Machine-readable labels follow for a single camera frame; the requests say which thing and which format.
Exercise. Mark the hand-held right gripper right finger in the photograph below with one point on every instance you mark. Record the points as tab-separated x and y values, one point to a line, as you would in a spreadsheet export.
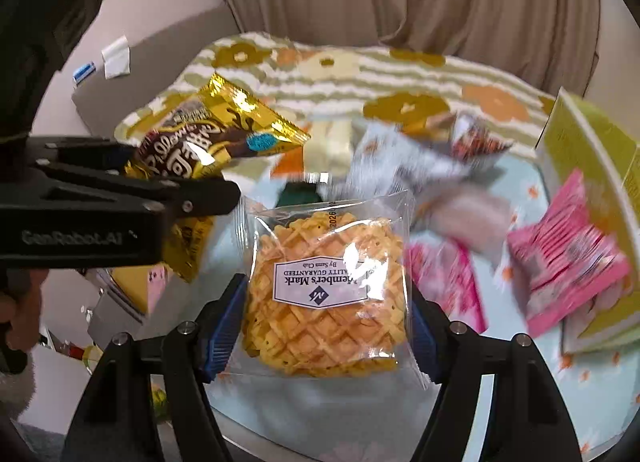
422	337

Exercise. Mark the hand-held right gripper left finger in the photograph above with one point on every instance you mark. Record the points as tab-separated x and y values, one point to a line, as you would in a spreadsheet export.
222	337

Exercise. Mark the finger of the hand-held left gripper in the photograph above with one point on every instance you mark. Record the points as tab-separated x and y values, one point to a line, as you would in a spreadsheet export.
200	199
85	149

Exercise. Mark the gold chocolate snack packet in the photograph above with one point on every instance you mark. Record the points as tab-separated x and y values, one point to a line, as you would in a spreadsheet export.
210	142

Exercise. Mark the clear waffle packet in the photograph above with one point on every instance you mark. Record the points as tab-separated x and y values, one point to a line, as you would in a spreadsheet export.
325	332

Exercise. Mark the pale mauve snack packet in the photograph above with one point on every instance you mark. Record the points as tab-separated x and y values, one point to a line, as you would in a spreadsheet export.
465	217

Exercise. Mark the pink striped snack packet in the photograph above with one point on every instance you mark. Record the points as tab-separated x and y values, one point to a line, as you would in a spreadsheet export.
565	262

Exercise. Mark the yellow-green cardboard box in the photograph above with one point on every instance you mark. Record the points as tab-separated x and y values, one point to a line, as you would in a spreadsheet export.
575	142

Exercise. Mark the person's left hand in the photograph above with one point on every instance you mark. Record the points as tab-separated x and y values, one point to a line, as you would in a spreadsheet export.
22	312

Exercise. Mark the small blue white card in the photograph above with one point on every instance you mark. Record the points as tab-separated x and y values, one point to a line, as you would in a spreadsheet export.
83	73

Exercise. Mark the white paper sheet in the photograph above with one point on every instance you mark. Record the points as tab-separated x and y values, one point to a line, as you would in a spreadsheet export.
116	57

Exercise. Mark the dark green packet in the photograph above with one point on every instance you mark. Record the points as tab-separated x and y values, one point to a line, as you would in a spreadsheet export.
299	194

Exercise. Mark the yellow pink box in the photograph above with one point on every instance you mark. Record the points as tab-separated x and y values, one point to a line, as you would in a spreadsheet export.
132	287

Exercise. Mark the grey box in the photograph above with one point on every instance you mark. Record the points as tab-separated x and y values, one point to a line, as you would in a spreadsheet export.
112	317

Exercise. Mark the light blue daisy tablecloth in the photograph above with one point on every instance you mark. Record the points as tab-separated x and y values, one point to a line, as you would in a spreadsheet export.
340	417

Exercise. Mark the white silver snack packet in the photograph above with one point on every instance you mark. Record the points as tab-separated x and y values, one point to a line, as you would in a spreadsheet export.
400	167

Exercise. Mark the green striped floral blanket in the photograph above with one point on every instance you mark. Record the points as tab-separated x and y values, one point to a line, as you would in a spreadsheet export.
350	77

